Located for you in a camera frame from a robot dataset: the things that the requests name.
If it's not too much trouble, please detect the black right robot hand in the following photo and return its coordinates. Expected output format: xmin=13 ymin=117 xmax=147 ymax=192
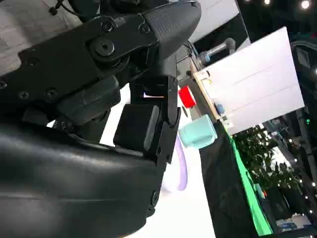
xmin=0 ymin=0 xmax=202 ymax=238

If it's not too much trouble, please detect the lilac plate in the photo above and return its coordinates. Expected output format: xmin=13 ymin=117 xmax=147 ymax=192
xmin=160 ymin=135 xmax=189 ymax=192

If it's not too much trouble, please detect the pale green mug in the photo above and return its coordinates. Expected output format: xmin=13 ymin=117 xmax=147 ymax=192
xmin=178 ymin=114 xmax=218 ymax=150

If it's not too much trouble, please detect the red round button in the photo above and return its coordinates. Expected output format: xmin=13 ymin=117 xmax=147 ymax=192
xmin=178 ymin=85 xmax=197 ymax=109

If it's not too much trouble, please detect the beige wooden board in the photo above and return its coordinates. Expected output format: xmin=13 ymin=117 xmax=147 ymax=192
xmin=190 ymin=59 xmax=235 ymax=129

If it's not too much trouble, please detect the green cloth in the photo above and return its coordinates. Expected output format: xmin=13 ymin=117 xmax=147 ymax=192
xmin=229 ymin=135 xmax=273 ymax=236

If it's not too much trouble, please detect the green leafy plant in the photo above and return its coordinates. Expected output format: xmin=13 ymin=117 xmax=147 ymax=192
xmin=232 ymin=125 xmax=300 ymax=199

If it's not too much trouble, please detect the white panel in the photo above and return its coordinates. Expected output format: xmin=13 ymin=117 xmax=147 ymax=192
xmin=198 ymin=26 xmax=305 ymax=136

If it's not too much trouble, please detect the dark machine housing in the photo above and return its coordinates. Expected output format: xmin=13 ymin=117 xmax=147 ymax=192
xmin=289 ymin=39 xmax=317 ymax=85

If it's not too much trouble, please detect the thin black cable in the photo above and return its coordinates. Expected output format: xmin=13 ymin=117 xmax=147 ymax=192
xmin=48 ymin=0 xmax=84 ymax=18

